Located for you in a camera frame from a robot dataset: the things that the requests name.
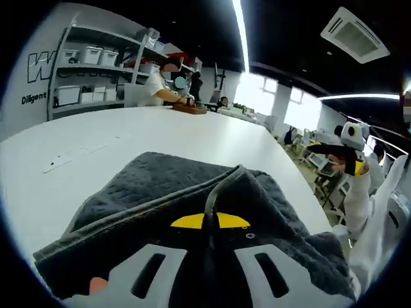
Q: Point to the long ceiling light strip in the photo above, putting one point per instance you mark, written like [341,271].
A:
[359,96]
[241,32]

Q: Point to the grey metal shelving rack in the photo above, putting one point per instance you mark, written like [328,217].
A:
[143,51]
[96,68]

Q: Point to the person's left hand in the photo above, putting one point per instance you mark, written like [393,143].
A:
[98,285]

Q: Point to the dark grey towel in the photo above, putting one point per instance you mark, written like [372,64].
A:
[154,179]

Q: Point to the white ceiling air vent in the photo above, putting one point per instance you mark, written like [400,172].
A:
[354,35]

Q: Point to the white chest device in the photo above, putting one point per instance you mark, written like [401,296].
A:
[396,211]

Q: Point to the person's right hand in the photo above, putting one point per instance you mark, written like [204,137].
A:
[337,163]

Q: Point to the grey chair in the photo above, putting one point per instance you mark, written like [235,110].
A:
[135,95]

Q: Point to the black stand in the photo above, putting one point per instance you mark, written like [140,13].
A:
[220,80]

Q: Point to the brown wooden tray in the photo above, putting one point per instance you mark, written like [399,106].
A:
[189,109]

